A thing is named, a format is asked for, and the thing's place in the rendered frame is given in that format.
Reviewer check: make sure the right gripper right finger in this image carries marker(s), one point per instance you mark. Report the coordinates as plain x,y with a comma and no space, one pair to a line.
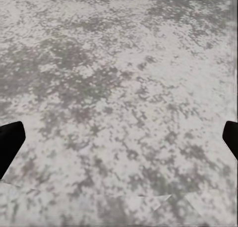
230,136

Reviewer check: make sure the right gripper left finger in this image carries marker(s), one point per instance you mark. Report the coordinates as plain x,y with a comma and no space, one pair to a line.
12,136

